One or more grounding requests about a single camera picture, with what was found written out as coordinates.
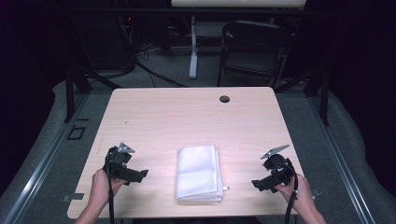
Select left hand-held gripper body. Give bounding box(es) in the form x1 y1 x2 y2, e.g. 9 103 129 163
103 142 138 182

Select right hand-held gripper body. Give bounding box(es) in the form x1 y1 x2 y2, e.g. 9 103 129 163
261 144 295 187

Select white cloth bag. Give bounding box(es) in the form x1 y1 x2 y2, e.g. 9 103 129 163
175 144 225 203

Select person's left hand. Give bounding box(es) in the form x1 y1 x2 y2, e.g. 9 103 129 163
88 168 129 209

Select person's right hand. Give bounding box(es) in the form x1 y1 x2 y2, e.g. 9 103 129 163
274 174 313 216

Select black tape square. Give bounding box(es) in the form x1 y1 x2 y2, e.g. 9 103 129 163
65 124 87 141

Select black equipment cabinet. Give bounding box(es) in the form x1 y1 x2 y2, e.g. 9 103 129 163
73 13 135 72

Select black folding chair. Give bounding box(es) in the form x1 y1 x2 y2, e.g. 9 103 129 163
217 20 293 89

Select white desk leg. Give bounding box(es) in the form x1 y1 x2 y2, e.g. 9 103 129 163
188 15 200 80

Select white desk top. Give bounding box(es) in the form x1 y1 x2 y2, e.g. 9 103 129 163
170 0 308 8

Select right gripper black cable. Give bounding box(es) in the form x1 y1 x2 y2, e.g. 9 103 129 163
283 162 300 224

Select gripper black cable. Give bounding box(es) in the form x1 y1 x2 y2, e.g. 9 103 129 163
283 162 300 224
106 152 116 224

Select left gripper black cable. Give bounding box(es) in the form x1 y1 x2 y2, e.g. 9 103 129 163
106 152 116 224

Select metal floor rail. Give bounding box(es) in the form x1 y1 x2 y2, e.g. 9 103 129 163
2 92 89 224
307 95 376 224

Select black frame post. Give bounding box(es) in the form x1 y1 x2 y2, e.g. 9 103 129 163
319 67 331 127
64 65 76 123

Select black floor cable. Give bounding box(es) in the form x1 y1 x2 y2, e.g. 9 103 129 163
134 60 189 89

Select black horizontal frame bar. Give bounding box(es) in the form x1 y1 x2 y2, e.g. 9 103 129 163
46 7 347 17

